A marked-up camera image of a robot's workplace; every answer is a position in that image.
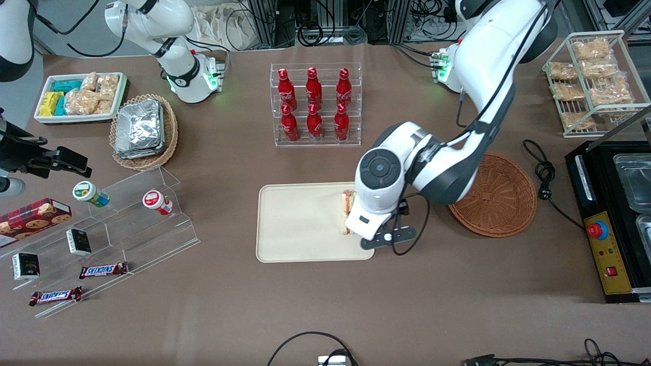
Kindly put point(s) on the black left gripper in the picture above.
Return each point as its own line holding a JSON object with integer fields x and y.
{"x": 403, "y": 210}

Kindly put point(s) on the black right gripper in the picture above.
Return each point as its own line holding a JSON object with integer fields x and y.
{"x": 19, "y": 152}

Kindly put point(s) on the triangle sandwich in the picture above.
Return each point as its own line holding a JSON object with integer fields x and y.
{"x": 348, "y": 213}

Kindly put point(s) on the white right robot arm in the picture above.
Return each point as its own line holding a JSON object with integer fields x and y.
{"x": 179, "y": 68}

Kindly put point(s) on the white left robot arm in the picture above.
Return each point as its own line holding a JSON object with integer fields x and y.
{"x": 483, "y": 51}

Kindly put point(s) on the white rectangular snack tray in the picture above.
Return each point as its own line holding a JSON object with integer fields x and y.
{"x": 76, "y": 119}

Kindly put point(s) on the brown wicker basket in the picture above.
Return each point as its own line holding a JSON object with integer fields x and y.
{"x": 501, "y": 198}

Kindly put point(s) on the beige plastic tray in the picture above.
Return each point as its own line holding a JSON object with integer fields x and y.
{"x": 300, "y": 223}

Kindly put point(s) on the light oval wicker basket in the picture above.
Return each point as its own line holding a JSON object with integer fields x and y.
{"x": 170, "y": 137}

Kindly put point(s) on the green lid yogurt cup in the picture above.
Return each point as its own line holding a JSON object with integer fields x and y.
{"x": 89, "y": 193}

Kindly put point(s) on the teal snack packet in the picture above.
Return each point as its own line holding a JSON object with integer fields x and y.
{"x": 66, "y": 85}
{"x": 61, "y": 107}

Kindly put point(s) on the yellow snack packet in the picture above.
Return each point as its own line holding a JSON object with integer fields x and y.
{"x": 49, "y": 103}

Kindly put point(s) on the red cookie box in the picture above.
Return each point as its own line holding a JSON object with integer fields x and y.
{"x": 30, "y": 221}

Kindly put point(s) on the clear bag rice crackers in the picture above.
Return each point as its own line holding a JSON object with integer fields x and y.
{"x": 81, "y": 101}
{"x": 89, "y": 81}
{"x": 109, "y": 85}
{"x": 105, "y": 107}

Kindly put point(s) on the small black box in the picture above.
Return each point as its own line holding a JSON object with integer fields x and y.
{"x": 25, "y": 266}
{"x": 79, "y": 242}

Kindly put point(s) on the stack of foil containers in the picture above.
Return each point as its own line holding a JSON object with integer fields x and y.
{"x": 140, "y": 129}

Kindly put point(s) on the clear acrylic bottle rack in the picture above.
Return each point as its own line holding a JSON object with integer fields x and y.
{"x": 325, "y": 142}

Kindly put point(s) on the red cola bottle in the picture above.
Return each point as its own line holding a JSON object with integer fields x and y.
{"x": 341, "y": 125}
{"x": 287, "y": 89}
{"x": 290, "y": 126}
{"x": 314, "y": 87}
{"x": 314, "y": 125}
{"x": 344, "y": 88}

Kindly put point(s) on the red lid yogurt cup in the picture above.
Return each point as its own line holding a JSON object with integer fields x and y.
{"x": 155, "y": 201}

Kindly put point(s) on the clear acrylic stepped shelf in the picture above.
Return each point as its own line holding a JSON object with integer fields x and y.
{"x": 132, "y": 239}

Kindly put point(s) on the snickers chocolate bar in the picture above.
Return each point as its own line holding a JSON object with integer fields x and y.
{"x": 103, "y": 270}
{"x": 55, "y": 296}

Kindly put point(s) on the small grey device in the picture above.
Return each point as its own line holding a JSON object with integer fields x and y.
{"x": 333, "y": 361}

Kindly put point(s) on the bagged rice cracker pack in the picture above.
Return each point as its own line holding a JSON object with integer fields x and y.
{"x": 602, "y": 68}
{"x": 562, "y": 71}
{"x": 610, "y": 94}
{"x": 577, "y": 120}
{"x": 567, "y": 91}
{"x": 590, "y": 49}

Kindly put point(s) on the black appliance with yellow panel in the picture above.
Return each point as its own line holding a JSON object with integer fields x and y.
{"x": 610, "y": 254}

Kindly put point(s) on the beige cloth bag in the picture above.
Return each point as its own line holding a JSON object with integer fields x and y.
{"x": 224, "y": 28}

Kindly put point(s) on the small steel pan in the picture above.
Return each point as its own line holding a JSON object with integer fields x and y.
{"x": 645, "y": 231}

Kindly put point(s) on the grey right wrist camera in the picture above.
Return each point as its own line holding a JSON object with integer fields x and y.
{"x": 10, "y": 186}

